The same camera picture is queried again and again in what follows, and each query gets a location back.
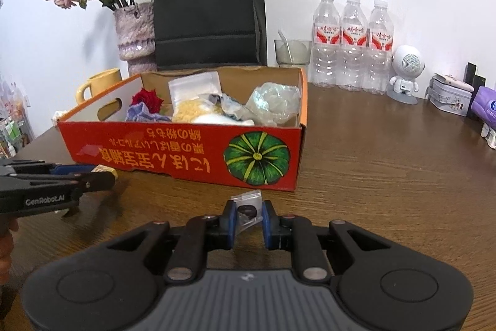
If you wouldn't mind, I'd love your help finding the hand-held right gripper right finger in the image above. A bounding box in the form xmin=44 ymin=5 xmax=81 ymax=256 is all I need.
xmin=260 ymin=200 xmax=392 ymax=281

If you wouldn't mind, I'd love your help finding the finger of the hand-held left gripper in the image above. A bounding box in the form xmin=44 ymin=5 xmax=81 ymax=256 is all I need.
xmin=0 ymin=172 xmax=117 ymax=196
xmin=0 ymin=159 xmax=97 ymax=179

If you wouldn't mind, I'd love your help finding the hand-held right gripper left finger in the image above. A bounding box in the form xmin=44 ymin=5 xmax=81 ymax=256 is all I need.
xmin=108 ymin=199 xmax=238 ymax=284

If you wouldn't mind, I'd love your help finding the beige cracker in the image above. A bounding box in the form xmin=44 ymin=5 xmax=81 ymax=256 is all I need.
xmin=95 ymin=165 xmax=117 ymax=181

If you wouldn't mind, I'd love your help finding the small clear zip bag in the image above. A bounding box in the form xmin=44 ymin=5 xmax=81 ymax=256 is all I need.
xmin=230 ymin=191 xmax=262 ymax=235

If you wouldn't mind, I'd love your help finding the orange cardboard box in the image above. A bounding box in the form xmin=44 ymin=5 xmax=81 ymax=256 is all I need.
xmin=57 ymin=66 xmax=309 ymax=192

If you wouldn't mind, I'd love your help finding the red rose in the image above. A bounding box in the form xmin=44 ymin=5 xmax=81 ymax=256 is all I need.
xmin=131 ymin=88 xmax=166 ymax=115

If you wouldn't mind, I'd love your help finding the blue white wrapper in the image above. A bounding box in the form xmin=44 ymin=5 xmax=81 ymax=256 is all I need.
xmin=209 ymin=92 xmax=249 ymax=121

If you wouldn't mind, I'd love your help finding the white foam container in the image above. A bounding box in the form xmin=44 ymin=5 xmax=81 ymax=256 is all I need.
xmin=168 ymin=71 xmax=222 ymax=111

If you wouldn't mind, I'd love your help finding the person's left hand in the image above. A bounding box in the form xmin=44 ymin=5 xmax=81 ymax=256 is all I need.
xmin=0 ymin=217 xmax=20 ymax=286

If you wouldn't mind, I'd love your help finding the shelf of goods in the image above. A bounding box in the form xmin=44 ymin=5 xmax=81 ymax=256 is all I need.
xmin=0 ymin=74 xmax=36 ymax=158

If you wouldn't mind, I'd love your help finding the blue purple cloth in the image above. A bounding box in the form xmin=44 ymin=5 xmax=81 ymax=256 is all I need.
xmin=125 ymin=103 xmax=172 ymax=123

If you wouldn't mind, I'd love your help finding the yellow mug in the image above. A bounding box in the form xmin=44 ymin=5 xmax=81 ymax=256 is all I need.
xmin=75 ymin=68 xmax=123 ymax=105

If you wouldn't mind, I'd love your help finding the crumpled clear plastic bag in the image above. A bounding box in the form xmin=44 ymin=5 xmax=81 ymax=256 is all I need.
xmin=245 ymin=82 xmax=302 ymax=127

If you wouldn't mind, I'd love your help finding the purple mottled vase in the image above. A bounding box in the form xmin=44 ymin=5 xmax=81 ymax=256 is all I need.
xmin=113 ymin=2 xmax=158 ymax=74

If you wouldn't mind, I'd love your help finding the glass cup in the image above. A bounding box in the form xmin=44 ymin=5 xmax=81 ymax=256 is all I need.
xmin=274 ymin=30 xmax=313 ymax=68

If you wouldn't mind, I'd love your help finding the clear water bottle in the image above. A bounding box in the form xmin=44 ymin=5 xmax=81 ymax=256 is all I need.
xmin=364 ymin=0 xmax=395 ymax=95
xmin=312 ymin=0 xmax=342 ymax=88
xmin=337 ymin=0 xmax=368 ymax=92

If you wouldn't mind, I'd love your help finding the white robot speaker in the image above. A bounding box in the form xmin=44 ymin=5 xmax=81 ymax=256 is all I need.
xmin=386 ymin=44 xmax=426 ymax=105

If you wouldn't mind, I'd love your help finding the grey tin box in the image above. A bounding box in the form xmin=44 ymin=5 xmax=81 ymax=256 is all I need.
xmin=426 ymin=73 xmax=475 ymax=118

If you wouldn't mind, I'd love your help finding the purple tissue pack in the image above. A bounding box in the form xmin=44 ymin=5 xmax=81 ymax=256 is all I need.
xmin=470 ymin=85 xmax=496 ymax=126

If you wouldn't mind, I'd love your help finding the black upright block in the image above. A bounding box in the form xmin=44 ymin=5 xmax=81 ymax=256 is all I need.
xmin=464 ymin=62 xmax=487 ymax=119

